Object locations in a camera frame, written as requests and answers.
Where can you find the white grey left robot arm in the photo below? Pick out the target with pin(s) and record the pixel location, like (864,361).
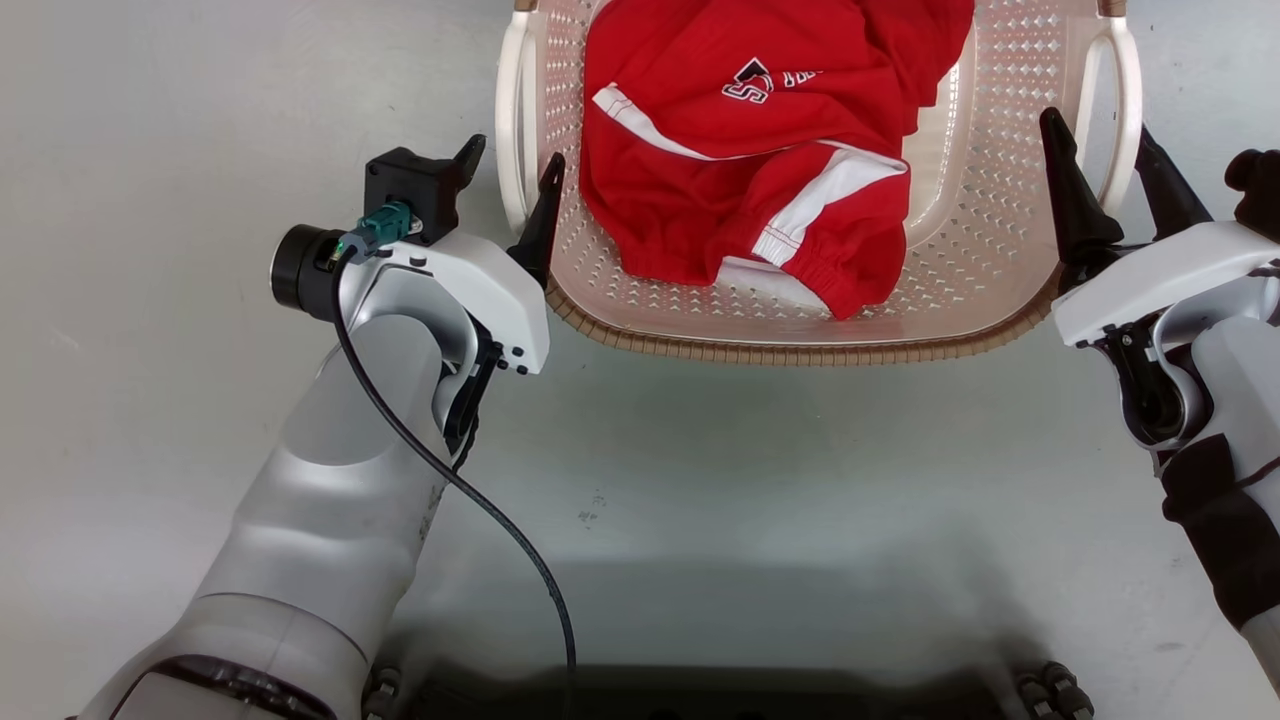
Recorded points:
(330,500)

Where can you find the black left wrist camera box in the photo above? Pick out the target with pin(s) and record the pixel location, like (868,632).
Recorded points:
(420,185)

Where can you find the beige perforated plastic laundry basket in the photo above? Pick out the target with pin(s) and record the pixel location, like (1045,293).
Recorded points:
(1010,240)

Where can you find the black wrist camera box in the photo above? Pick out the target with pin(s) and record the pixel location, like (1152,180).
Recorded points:
(1260,190)
(420,185)

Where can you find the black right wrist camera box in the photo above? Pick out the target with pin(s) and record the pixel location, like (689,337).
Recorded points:
(1260,190)

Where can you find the red and white sports garment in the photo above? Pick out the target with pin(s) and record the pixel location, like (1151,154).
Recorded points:
(700,210)

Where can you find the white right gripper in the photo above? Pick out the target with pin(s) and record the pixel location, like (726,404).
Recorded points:
(1170,270)

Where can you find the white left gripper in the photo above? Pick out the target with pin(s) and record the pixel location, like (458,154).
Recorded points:
(480,285)

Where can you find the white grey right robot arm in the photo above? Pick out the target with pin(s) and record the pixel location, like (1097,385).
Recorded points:
(1235,440)

